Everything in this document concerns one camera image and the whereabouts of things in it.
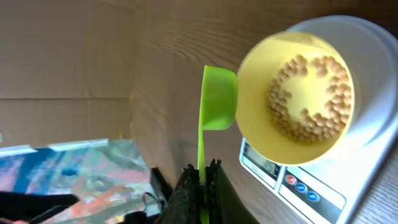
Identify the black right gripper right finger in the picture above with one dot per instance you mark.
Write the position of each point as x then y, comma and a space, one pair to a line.
227, 199

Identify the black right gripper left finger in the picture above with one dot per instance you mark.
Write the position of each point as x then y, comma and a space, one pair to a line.
184, 203

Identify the green plastic measuring scoop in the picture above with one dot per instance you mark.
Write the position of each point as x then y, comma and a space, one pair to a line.
218, 102

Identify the soybeans in yellow bowl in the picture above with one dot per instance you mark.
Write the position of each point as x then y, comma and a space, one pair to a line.
310, 99

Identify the white digital kitchen scale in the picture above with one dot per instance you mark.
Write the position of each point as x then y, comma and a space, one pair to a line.
329, 190

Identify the yellow plastic bowl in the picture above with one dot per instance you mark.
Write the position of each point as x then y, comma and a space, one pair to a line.
253, 117

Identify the colourful foil bag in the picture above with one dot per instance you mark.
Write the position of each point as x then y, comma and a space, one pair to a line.
108, 176

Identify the brown cardboard panel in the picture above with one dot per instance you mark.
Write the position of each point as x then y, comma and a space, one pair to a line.
66, 70

